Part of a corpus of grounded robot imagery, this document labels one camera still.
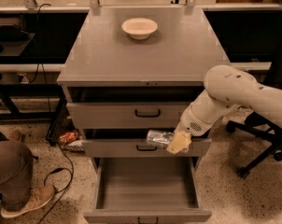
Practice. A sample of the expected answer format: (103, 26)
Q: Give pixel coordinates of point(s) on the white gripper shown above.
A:
(190, 124)

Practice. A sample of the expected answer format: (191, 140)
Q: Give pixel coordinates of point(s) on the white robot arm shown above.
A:
(225, 88)

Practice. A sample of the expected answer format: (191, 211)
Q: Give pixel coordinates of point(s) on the grey middle drawer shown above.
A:
(126, 148)

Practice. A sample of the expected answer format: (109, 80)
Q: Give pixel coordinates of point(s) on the grey drawer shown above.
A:
(146, 191)
(121, 115)
(126, 148)

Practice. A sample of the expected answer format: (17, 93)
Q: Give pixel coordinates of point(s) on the grey bottom drawer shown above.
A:
(146, 191)

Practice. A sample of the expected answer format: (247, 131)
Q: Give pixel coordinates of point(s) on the grey metal drawer cabinet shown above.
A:
(107, 66)

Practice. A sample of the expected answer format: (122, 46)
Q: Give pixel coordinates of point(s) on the grey top drawer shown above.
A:
(121, 115)

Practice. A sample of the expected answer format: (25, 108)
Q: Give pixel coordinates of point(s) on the orange snack packet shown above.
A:
(68, 137)

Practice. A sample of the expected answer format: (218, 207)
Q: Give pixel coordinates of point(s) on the white paper bowl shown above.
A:
(139, 28)

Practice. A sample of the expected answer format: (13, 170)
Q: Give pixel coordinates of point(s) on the tan sneaker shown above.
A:
(39, 198)

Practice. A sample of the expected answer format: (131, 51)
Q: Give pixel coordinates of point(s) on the person's leg brown trousers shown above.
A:
(16, 171)

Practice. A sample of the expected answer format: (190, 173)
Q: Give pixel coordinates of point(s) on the black top drawer handle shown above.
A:
(152, 114)

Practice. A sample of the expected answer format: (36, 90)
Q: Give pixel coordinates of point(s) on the black drawer handle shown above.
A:
(152, 114)
(145, 148)

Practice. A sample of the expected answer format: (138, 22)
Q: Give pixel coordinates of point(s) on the black middle drawer handle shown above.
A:
(145, 148)

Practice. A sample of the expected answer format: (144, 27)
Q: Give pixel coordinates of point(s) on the black wire basket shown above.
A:
(60, 124)

